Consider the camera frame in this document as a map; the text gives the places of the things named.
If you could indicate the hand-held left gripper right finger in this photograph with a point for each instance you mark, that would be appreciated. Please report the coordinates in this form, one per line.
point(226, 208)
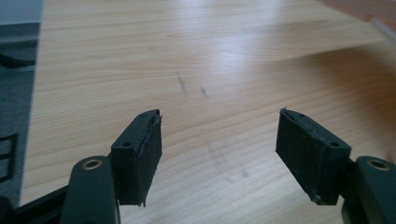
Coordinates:
point(308, 158)

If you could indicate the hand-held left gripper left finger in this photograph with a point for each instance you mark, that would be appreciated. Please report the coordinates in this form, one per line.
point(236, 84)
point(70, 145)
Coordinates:
point(137, 168)

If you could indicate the black rectangular frame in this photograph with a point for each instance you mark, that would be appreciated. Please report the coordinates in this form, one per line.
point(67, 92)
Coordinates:
point(14, 158)

